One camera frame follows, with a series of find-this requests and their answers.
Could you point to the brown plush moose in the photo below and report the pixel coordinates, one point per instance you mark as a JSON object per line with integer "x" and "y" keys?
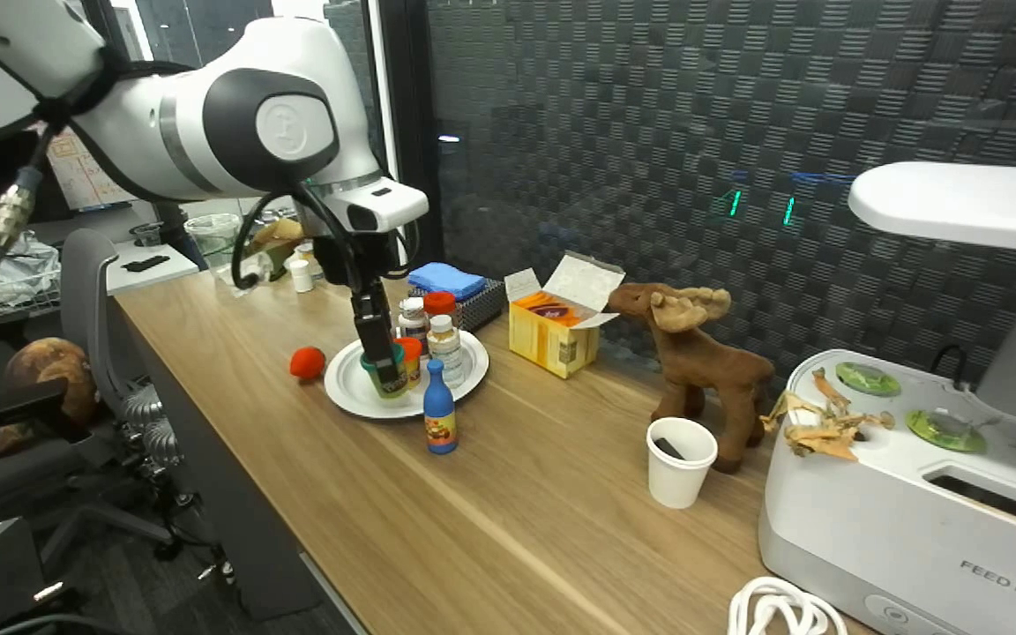
{"x": 708, "y": 371}

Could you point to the brown plush toy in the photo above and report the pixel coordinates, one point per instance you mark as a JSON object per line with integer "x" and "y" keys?
{"x": 48, "y": 371}

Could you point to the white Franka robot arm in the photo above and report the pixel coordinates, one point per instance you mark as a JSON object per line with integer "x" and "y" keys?
{"x": 203, "y": 118}

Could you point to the dried brown plant pieces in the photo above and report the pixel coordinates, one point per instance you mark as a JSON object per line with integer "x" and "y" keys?
{"x": 824, "y": 425}

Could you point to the small white bottle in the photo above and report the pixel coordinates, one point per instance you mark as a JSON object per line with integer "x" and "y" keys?
{"x": 303, "y": 276}

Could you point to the white pill bottle blue label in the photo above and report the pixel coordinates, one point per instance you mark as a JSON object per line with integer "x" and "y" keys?
{"x": 416, "y": 320}

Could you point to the white planter with lamp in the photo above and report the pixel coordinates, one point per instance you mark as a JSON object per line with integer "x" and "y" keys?
{"x": 884, "y": 516}

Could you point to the blue sponge cloth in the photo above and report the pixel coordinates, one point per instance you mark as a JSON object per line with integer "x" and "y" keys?
{"x": 445, "y": 281}

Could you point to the grey woven basket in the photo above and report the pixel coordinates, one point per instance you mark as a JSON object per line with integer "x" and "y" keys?
{"x": 478, "y": 310}

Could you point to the crumpled light cloth pile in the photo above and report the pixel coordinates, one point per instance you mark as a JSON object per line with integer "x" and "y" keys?
{"x": 31, "y": 276}

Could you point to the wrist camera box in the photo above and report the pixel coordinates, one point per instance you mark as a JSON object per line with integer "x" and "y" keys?
{"x": 280, "y": 236}

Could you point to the yellow open carton box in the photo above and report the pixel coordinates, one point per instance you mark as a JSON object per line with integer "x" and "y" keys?
{"x": 554, "y": 338}

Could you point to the blue toy bottle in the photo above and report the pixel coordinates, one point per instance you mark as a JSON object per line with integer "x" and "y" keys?
{"x": 439, "y": 416}

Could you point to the white paper plate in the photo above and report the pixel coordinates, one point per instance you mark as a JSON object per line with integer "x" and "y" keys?
{"x": 459, "y": 378}

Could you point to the grey office chair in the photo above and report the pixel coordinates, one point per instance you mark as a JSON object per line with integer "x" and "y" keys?
{"x": 85, "y": 305}

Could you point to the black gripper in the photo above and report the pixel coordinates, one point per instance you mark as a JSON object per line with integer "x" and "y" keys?
{"x": 367, "y": 266}

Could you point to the red toy strawberry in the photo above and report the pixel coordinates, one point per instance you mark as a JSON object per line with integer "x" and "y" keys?
{"x": 309, "y": 364}

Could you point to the black phone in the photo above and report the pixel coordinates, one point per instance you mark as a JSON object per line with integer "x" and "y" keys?
{"x": 148, "y": 263}

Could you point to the white paper cup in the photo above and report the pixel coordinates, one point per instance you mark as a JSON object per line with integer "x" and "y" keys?
{"x": 678, "y": 465}

